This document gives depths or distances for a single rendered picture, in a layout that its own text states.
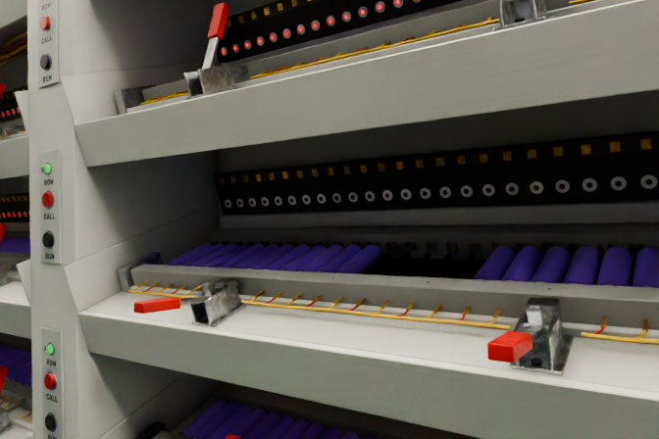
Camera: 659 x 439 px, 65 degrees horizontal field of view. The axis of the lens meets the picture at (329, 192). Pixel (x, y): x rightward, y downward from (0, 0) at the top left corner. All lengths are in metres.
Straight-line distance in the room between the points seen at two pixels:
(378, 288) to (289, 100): 0.15
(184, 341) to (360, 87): 0.26
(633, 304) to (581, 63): 0.14
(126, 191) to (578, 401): 0.49
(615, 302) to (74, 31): 0.55
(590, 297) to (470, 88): 0.14
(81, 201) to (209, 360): 0.23
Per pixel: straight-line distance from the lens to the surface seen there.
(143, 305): 0.41
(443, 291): 0.37
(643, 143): 0.46
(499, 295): 0.36
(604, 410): 0.32
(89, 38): 0.64
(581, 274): 0.39
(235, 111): 0.42
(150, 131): 0.51
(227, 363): 0.45
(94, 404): 0.63
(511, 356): 0.26
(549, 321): 0.34
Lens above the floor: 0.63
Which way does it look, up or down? 2 degrees up
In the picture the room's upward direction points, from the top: 2 degrees counter-clockwise
